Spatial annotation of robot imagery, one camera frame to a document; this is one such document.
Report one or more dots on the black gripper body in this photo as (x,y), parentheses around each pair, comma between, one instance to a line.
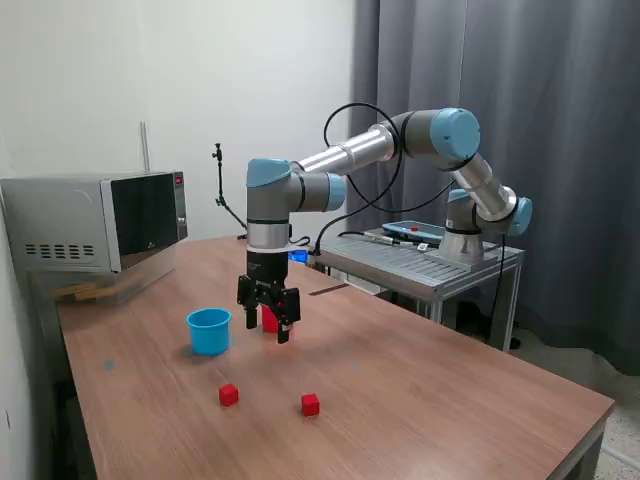
(267,270)

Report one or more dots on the silver microwave oven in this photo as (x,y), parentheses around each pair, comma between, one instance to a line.
(60,215)

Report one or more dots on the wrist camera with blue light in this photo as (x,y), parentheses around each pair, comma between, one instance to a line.
(299,255)

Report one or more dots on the blue teach pendant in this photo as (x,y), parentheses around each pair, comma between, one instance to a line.
(400,229)

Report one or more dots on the wooden block stack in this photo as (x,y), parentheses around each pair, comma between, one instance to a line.
(85,293)

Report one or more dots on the white thin pole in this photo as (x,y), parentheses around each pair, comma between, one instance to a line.
(145,147)

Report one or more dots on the silver blue UR5e robot arm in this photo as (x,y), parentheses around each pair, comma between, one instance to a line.
(350,150)

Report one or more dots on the blue plastic cup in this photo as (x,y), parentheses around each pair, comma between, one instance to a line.
(209,340)

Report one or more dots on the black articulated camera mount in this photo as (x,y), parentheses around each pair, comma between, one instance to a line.
(220,185)

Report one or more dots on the red wooden cube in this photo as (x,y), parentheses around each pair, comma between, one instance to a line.
(310,405)
(228,396)

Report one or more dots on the grey metal robot stand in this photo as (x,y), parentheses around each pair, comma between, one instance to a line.
(400,260)

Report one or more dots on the grey curtain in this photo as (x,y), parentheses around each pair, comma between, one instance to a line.
(590,100)

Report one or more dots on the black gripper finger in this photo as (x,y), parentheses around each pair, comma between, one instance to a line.
(289,310)
(249,300)

